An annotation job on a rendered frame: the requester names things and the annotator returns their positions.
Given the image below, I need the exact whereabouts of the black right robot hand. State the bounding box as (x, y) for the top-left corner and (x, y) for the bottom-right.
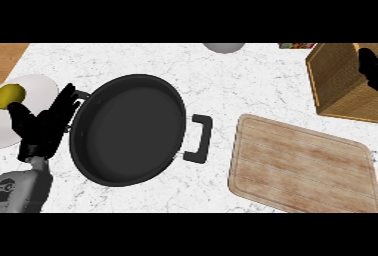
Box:
(356, 47), (378, 92)

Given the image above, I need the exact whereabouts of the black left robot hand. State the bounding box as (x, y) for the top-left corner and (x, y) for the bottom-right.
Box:
(6, 82), (82, 163)

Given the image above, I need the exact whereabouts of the wicker basket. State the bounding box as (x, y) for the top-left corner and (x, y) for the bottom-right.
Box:
(304, 43), (378, 124)

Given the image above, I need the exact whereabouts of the wooden cutting board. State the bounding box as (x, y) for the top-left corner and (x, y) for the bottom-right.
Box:
(226, 113), (378, 214)

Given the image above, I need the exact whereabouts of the white plate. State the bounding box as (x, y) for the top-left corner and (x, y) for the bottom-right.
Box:
(0, 74), (60, 150)

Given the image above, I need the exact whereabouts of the yellow-green fruit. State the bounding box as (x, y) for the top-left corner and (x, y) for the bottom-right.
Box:
(0, 83), (28, 111)

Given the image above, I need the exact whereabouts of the red patterned box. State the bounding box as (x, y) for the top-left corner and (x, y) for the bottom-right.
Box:
(277, 43), (317, 50)

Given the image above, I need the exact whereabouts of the brown wooden surface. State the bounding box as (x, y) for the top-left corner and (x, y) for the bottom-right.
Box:
(0, 43), (31, 84)

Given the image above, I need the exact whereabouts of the grey round object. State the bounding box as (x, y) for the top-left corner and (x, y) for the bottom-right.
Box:
(202, 43), (246, 55)

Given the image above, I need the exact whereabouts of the black two-handled pan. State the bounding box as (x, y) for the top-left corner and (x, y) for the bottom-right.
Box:
(65, 73), (214, 188)

